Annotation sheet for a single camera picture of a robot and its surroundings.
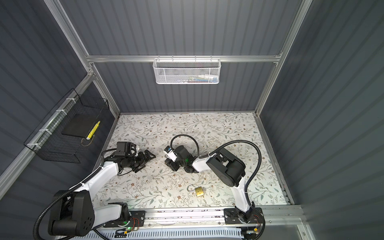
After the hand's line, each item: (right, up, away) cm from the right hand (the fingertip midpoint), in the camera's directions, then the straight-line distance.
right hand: (170, 161), depth 93 cm
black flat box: (-44, +23, -17) cm, 52 cm away
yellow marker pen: (-35, +20, -20) cm, 45 cm away
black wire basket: (-47, +18, -22) cm, 55 cm away
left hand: (-10, +2, -7) cm, 13 cm away
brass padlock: (+18, -13, -12) cm, 26 cm away
